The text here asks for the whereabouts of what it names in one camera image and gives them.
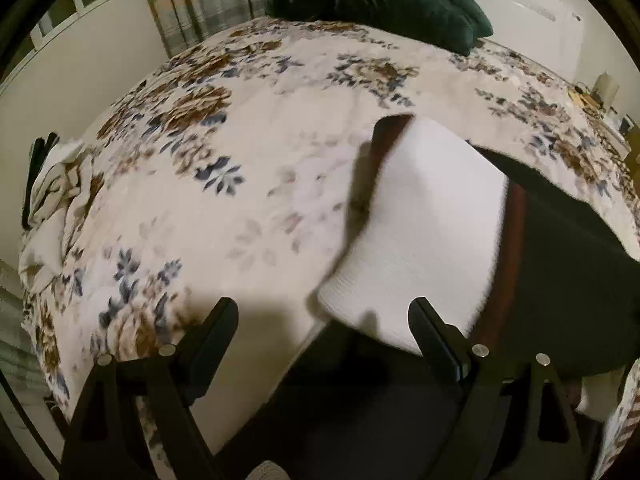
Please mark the white bed headboard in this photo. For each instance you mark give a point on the white bed headboard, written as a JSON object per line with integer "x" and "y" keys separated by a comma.
{"x": 540, "y": 30}

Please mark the white framed window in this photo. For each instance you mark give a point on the white framed window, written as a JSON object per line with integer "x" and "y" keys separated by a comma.
{"x": 85, "y": 2}

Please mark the grey striped curtain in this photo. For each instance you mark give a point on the grey striped curtain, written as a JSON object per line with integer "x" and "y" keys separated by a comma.
{"x": 210, "y": 0}

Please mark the dark green plush blanket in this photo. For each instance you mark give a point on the dark green plush blanket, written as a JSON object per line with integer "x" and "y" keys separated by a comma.
{"x": 390, "y": 0}

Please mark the black boxer briefs white waistband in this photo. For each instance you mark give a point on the black boxer briefs white waistband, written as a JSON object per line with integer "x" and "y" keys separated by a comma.
{"x": 430, "y": 220}

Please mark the floral bed blanket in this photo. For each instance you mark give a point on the floral bed blanket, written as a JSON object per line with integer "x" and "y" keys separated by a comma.
{"x": 250, "y": 160}

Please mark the white nightstand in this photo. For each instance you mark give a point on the white nightstand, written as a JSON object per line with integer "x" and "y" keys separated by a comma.
{"x": 617, "y": 120}

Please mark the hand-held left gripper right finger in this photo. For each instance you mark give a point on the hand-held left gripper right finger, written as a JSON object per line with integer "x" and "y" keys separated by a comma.
{"x": 434, "y": 330}

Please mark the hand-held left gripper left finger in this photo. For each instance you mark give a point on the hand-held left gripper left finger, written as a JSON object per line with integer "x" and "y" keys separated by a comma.
{"x": 212, "y": 337}

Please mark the brown checkered blanket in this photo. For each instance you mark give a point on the brown checkered blanket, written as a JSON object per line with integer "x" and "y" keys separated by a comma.
{"x": 625, "y": 425}

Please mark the cream table lamp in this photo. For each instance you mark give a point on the cream table lamp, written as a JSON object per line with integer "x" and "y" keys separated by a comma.
{"x": 607, "y": 87}

